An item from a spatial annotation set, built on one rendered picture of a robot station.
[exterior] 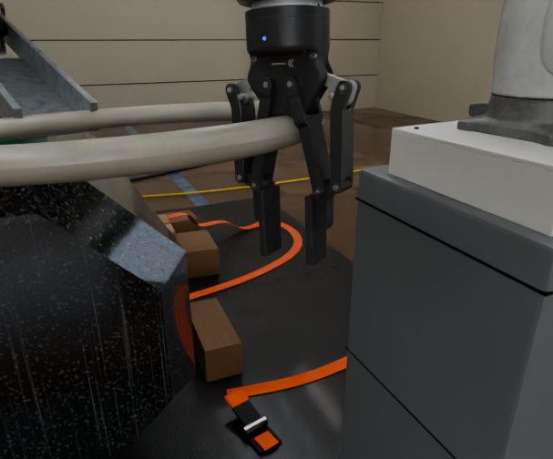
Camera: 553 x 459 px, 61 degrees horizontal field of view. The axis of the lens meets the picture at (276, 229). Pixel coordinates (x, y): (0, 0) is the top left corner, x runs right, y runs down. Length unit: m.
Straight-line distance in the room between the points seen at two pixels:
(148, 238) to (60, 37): 5.35
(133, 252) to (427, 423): 0.62
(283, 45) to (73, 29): 5.88
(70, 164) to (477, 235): 0.52
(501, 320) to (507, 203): 0.15
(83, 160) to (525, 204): 0.52
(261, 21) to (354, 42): 7.09
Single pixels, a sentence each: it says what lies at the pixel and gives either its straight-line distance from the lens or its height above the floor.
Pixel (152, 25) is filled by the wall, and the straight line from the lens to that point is 6.38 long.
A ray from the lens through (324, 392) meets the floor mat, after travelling 1.54.
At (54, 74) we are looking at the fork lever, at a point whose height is 0.96.
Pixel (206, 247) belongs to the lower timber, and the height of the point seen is 0.15.
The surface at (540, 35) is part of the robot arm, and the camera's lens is 0.78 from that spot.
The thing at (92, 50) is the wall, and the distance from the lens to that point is 6.28.
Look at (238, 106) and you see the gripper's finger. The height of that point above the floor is 0.96.
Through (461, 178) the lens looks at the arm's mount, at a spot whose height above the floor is 0.83.
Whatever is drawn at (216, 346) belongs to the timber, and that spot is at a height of 0.14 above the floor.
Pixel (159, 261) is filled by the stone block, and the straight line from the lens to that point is 1.01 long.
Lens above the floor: 1.02
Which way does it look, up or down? 22 degrees down
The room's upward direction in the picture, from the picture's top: straight up
